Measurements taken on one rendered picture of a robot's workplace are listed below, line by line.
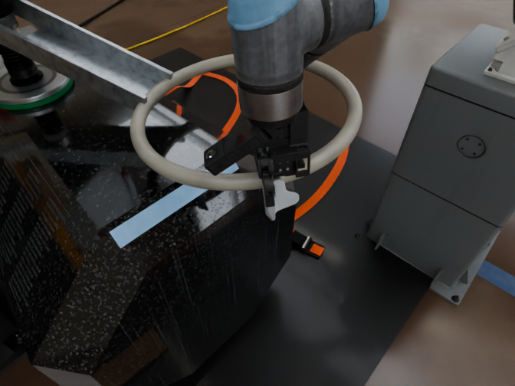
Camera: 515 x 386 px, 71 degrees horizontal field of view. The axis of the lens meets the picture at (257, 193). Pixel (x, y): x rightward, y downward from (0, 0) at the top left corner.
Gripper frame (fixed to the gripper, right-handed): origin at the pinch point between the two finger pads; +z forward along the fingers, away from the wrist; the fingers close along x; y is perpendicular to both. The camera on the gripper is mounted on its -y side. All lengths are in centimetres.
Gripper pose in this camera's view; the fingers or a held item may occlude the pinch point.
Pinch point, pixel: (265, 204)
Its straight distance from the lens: 66.6
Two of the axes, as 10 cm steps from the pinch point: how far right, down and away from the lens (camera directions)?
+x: -1.6, -6.9, 7.0
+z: 0.8, 7.0, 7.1
